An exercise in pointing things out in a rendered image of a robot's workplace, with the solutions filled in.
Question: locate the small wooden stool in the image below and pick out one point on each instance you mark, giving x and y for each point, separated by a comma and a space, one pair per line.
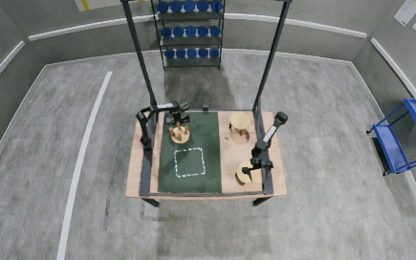
239, 121
179, 132
243, 177

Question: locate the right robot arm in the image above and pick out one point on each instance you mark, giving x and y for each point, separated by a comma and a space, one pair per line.
174, 109

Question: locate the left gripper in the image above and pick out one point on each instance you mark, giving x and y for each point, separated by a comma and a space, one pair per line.
267, 166

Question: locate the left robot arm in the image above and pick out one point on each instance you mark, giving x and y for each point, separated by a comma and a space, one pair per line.
260, 145

